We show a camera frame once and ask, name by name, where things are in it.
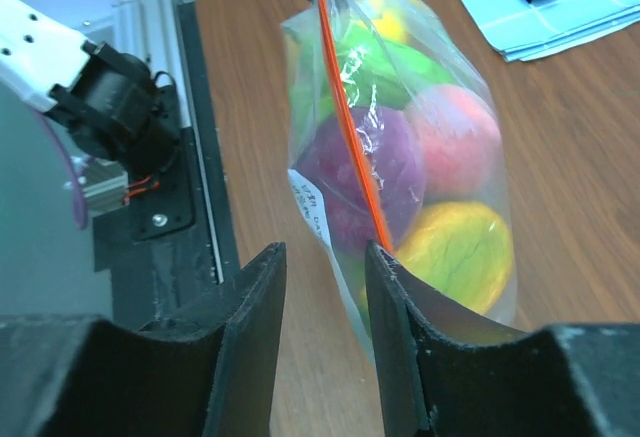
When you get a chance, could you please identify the light green fake cucumber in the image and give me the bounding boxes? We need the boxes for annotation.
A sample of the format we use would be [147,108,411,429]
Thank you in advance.
[289,24,455,119]

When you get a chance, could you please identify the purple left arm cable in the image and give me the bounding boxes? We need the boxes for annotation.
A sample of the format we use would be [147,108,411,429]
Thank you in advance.
[32,106,91,231]

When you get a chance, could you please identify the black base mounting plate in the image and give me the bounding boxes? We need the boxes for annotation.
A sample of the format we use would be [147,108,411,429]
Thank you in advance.
[93,0,240,329]

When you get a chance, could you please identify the red fake apple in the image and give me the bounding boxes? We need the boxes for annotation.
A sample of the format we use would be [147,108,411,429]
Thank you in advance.
[404,84,502,198]

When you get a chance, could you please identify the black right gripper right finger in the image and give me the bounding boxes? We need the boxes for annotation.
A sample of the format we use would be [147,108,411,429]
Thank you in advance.
[365,243,639,436]

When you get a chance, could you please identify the purple fake onion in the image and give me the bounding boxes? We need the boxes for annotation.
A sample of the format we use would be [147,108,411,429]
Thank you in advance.
[294,106,429,258]

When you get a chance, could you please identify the blue checked cloth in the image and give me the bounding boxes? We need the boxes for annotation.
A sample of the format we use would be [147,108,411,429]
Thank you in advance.
[461,0,639,62]

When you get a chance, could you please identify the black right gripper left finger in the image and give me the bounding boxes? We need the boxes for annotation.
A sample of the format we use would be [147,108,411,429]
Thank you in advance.
[1,243,287,436]

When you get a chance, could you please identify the clear zip top bag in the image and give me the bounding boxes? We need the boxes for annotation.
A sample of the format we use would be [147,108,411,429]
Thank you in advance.
[282,0,517,353]

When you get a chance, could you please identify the aluminium frame rail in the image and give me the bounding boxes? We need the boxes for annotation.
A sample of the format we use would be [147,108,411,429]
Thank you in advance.
[59,0,191,215]

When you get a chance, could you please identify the yellow green fake mango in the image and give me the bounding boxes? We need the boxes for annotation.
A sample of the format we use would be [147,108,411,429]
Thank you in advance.
[395,201,514,314]

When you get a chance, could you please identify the yellow fake bell pepper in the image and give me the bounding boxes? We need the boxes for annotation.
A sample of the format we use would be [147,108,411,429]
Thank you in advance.
[358,0,410,44]

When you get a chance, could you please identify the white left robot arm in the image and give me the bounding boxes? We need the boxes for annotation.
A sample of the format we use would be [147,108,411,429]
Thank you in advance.
[1,0,175,177]

